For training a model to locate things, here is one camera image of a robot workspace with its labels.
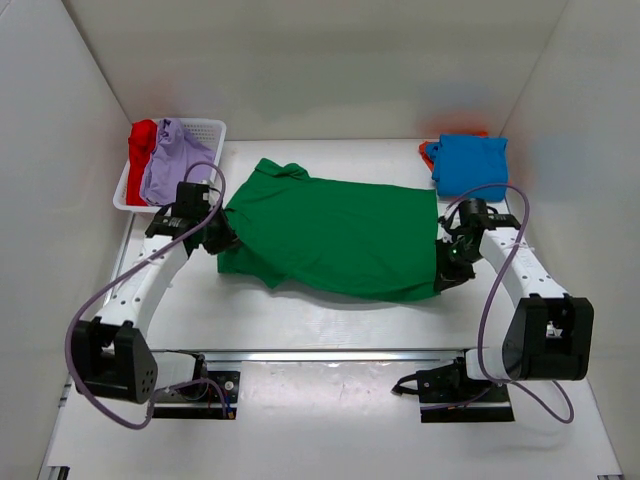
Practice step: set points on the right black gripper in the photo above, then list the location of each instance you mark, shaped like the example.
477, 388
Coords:
448, 276

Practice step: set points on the blue folded t shirt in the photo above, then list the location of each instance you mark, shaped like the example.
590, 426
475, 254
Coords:
466, 162

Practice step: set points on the lilac t shirt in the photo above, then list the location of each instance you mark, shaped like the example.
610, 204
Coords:
177, 156

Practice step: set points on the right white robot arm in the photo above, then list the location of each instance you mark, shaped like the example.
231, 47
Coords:
549, 336

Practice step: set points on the aluminium table rail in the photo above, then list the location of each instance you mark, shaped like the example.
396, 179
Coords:
331, 355

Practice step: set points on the green t shirt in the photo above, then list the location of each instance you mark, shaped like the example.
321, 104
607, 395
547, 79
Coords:
370, 241

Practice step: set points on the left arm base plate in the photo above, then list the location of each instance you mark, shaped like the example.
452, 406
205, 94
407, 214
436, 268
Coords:
202, 402

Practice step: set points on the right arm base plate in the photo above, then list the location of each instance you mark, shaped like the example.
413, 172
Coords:
447, 395

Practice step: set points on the orange folded t shirt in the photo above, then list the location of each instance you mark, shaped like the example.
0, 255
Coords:
423, 147

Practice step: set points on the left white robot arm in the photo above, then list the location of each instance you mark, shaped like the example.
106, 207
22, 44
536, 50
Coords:
109, 352

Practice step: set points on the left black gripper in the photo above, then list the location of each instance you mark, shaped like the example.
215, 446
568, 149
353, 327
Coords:
226, 239

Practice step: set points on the red t shirt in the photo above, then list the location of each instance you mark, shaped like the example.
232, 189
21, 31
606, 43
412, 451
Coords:
141, 142

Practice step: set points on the white plastic laundry basket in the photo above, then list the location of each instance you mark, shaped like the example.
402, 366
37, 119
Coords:
209, 132

